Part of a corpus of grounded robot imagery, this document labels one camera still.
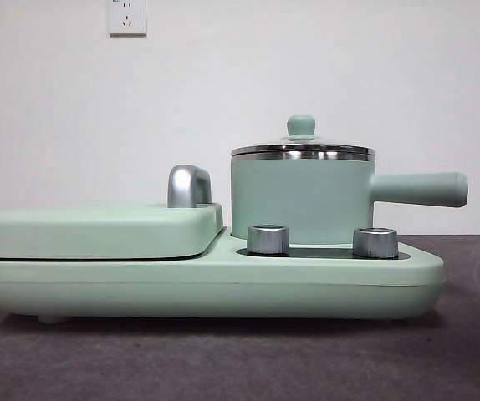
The glass lid with green knob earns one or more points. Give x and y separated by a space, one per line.
300 125

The silver control knob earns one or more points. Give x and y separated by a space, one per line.
374 243
267 240

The green breakfast machine base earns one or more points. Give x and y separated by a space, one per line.
223 288

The green hinged griddle cover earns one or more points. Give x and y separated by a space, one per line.
98 229

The white wall socket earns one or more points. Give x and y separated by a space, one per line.
127 18

